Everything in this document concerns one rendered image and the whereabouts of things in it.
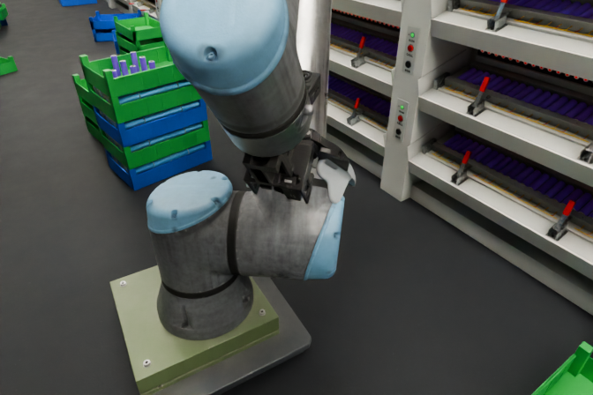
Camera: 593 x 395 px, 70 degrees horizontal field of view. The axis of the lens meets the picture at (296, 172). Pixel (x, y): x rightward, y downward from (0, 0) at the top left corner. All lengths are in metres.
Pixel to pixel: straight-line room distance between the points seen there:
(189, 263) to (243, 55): 0.51
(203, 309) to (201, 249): 0.14
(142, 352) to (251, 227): 0.32
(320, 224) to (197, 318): 0.30
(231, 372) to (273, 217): 0.32
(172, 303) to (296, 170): 0.44
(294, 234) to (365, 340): 0.38
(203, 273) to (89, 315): 0.42
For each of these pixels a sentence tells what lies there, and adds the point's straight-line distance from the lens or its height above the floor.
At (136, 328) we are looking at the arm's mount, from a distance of 0.91.
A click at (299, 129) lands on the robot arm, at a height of 0.61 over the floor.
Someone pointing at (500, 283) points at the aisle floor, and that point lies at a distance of 1.19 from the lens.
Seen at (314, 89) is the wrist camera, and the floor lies 0.60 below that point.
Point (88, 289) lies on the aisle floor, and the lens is 1.18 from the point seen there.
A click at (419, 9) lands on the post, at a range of 1.17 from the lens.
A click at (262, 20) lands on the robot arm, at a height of 0.72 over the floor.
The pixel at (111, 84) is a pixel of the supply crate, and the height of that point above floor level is 0.36.
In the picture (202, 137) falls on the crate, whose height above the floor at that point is 0.10.
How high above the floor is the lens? 0.79
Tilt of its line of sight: 32 degrees down
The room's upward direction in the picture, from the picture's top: straight up
